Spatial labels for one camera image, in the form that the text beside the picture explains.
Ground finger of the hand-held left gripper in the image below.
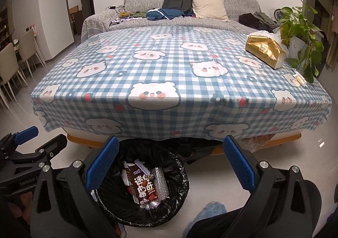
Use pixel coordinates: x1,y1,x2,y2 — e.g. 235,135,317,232
8,134,68,167
0,126,39,154

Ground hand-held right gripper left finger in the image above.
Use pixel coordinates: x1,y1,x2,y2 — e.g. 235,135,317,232
30,136,120,238

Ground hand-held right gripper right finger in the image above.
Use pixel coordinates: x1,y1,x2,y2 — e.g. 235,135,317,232
223,135,312,238

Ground brown cookie box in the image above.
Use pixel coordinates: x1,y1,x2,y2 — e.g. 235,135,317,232
124,163,159,207

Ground clear bubble wrap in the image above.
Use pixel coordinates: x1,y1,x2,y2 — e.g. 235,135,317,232
150,166,169,201

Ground person's left hand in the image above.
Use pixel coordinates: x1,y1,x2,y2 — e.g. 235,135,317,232
5,192,33,225

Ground light blue slipper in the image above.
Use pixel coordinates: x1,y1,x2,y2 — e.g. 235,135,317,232
194,201,227,230

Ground beige dining chair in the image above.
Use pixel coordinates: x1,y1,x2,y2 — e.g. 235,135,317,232
19,28,45,80
0,43,25,106

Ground person's leg black pants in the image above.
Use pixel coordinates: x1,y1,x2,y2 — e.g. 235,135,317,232
185,181,338,238

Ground small white gold object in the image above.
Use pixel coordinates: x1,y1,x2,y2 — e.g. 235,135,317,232
290,69,308,88

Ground blue checkered bear tablecloth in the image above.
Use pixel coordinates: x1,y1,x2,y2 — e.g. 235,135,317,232
30,25,333,141

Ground gold tissue pack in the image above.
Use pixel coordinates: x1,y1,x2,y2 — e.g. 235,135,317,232
245,34,287,70

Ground white plant pot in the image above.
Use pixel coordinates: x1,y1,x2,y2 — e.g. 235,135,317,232
288,35,309,59

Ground grey sofa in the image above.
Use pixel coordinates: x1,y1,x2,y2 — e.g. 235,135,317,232
80,0,280,40

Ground black garment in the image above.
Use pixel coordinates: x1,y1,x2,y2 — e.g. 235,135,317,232
239,13,275,33

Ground purple patterned cloth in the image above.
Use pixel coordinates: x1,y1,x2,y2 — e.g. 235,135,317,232
109,18,132,26

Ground olive garment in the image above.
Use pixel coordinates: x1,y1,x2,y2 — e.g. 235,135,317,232
255,12,280,29

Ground green pothos plant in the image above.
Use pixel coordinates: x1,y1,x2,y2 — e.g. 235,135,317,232
277,0,325,84

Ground beige pillow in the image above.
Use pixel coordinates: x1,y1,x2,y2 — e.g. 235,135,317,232
192,0,231,22

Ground blue jacket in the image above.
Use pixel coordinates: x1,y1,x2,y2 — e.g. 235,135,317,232
146,8,196,20

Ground black backpack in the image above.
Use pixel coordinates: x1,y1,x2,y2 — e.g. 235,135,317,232
162,0,193,14

